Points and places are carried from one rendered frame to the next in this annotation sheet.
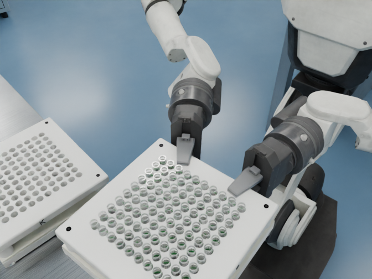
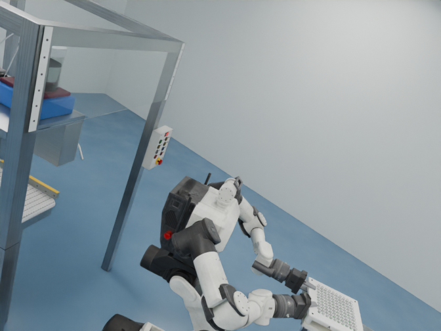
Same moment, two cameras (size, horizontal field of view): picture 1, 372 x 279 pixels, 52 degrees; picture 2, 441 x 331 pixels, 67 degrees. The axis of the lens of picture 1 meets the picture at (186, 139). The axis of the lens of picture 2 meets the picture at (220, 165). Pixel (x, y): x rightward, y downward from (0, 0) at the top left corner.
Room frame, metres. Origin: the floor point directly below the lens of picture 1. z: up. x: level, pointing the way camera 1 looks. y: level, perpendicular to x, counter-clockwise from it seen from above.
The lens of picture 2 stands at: (1.53, 0.65, 1.94)
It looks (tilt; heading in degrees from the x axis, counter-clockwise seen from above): 23 degrees down; 238
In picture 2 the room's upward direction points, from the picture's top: 23 degrees clockwise
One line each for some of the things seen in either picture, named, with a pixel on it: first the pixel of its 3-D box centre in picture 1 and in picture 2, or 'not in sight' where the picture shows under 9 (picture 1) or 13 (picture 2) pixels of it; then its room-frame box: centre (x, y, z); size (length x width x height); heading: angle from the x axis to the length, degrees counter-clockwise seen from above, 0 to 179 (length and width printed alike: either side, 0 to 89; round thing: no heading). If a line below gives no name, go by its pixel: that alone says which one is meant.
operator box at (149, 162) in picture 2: not in sight; (157, 147); (0.85, -1.23, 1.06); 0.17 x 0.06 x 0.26; 49
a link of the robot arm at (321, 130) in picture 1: (305, 128); (265, 266); (0.53, -0.23, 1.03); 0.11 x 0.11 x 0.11; 44
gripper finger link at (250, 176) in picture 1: (244, 180); (309, 284); (0.38, -0.09, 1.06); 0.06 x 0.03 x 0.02; 134
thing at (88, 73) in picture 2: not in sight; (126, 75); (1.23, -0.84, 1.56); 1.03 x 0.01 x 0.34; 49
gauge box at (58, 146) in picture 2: not in sight; (50, 132); (1.48, -0.81, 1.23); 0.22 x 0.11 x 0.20; 139
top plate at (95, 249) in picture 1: (170, 221); (334, 308); (0.32, 0.02, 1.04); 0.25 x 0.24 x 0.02; 52
